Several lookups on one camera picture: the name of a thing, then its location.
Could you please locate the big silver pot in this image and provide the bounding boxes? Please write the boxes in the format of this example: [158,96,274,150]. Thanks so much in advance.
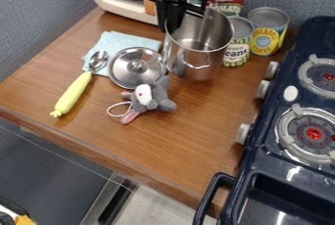
[161,7,236,82]

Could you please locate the silver pot lid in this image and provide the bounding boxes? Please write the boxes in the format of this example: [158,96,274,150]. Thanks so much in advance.
[107,46,169,91]

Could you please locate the light blue cloth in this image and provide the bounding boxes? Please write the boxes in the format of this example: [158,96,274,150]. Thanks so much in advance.
[80,30,164,77]

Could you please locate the green beans can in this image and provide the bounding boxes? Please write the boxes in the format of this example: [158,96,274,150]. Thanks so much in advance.
[220,16,256,68]

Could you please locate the grey plush animal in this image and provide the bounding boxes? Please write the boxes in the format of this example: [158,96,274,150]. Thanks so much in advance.
[104,74,180,126]

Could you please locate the yellow pineapple can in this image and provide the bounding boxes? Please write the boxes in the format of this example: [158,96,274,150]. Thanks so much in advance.
[246,6,292,57]

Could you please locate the toy stove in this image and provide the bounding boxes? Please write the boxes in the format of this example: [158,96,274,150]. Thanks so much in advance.
[191,16,335,225]

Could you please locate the spoon with yellow handle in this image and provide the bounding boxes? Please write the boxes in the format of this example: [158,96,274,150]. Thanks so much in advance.
[48,49,112,118]

